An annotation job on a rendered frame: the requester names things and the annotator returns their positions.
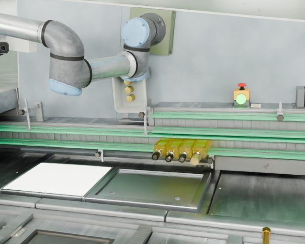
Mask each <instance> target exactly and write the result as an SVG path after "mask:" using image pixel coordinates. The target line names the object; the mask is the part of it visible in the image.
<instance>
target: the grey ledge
mask: <svg viewBox="0 0 305 244"><path fill-rule="evenodd" d="M214 169H215V170H230V171H246V172H261V173H277V174H292V175H305V160H300V159H281V158H262V157H243V156H224V155H215V160H214Z"/></svg>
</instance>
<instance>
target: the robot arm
mask: <svg viewBox="0 0 305 244"><path fill-rule="evenodd" d="M165 35H166V25H165V22H164V20H163V19H162V17H161V16H159V15H158V14H155V13H145V14H142V15H141V16H140V17H136V18H132V19H130V20H128V21H127V22H126V23H125V24H124V25H123V27H122V31H121V36H122V40H123V41H124V44H123V51H122V52H120V53H118V54H117V55H116V56H112V57H105V58H97V59H90V60H86V59H85V58H84V54H85V50H84V45H83V43H82V41H81V39H80V37H79V36H78V35H77V34H76V33H75V32H74V31H73V30H72V29H71V28H70V27H68V26H66V25H65V24H63V23H61V22H58V21H55V20H47V21H45V22H43V21H39V20H34V19H29V18H23V17H18V16H14V15H7V14H2V13H0V40H1V39H2V38H3V37H6V36H10V37H14V38H18V39H23V40H28V41H32V42H37V43H42V45H43V46H44V47H47V48H50V65H49V78H48V80H49V88H50V89H51V90H52V91H53V92H55V93H58V94H63V95H69V96H79V95H81V92H82V88H85V87H87V86H89V85H90V83H91V82H95V81H99V80H104V79H109V78H113V77H118V76H120V77H121V78H122V79H123V80H126V81H141V80H143V79H144V78H145V77H146V73H147V71H148V60H149V53H150V46H154V45H156V44H158V43H160V42H161V41H162V40H163V39H164V37H165ZM8 52H9V44H8V43H7V42H0V56H1V55H3V54H7V53H8Z"/></svg>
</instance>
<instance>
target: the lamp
mask: <svg viewBox="0 0 305 244"><path fill-rule="evenodd" d="M236 101H237V103H239V104H243V103H245V101H246V96H245V95H244V94H239V95H238V96H237V97H236Z"/></svg>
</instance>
